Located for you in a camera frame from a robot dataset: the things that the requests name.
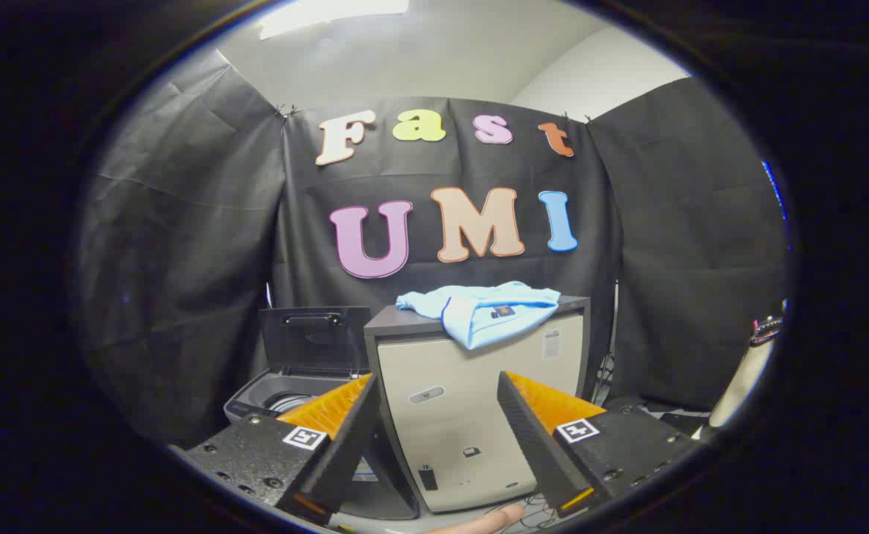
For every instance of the grey washing machine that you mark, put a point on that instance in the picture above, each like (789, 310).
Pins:
(256, 397)

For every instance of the light blue shirt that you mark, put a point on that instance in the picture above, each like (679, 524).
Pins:
(479, 315)

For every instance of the black floor equipment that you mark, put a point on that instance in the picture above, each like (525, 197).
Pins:
(657, 415)

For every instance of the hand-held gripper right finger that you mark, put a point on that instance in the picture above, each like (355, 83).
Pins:
(531, 437)

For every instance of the beige cabinet with dark top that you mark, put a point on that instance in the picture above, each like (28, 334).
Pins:
(449, 430)

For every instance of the black backdrop cloth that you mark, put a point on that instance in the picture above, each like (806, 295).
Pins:
(182, 259)

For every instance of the cream cylindrical object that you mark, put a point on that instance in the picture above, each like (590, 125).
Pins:
(738, 382)

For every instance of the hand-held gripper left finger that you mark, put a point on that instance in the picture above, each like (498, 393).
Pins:
(345, 437)

